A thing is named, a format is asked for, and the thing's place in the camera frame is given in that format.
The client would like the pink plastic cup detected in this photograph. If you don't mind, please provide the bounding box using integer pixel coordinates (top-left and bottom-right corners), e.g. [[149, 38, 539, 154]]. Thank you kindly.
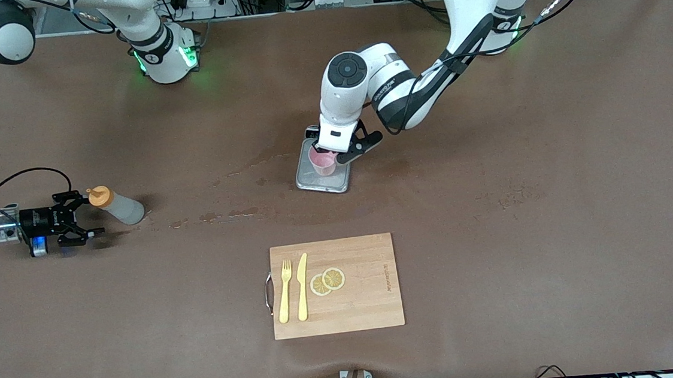
[[308, 143, 339, 177]]

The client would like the sauce bottle with orange cap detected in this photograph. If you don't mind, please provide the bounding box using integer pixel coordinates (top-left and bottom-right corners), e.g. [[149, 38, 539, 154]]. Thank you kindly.
[[86, 182, 147, 229]]

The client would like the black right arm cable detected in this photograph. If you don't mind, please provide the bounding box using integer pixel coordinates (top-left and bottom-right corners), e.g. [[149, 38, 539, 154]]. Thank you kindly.
[[0, 165, 74, 210]]

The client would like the dried lemon slice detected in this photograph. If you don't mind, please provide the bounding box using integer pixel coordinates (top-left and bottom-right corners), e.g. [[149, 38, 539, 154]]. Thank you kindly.
[[321, 266, 347, 292], [309, 272, 334, 297]]

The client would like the wooden cutting board with handle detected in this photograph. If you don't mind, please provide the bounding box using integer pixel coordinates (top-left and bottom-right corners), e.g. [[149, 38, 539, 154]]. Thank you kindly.
[[262, 232, 407, 341]]

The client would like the silver kitchen scale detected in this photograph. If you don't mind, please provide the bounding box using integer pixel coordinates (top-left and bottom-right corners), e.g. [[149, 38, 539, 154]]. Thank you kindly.
[[291, 123, 354, 198]]

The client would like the white power strip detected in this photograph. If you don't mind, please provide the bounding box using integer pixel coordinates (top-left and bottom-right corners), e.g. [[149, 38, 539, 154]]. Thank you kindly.
[[168, 0, 240, 22]]

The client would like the yellow plastic knife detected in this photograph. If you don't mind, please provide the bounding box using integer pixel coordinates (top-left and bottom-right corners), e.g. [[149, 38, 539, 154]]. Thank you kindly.
[[293, 252, 313, 322]]

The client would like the yellow plastic fork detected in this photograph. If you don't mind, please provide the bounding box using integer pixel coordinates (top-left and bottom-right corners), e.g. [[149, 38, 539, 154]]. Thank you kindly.
[[274, 259, 296, 325]]

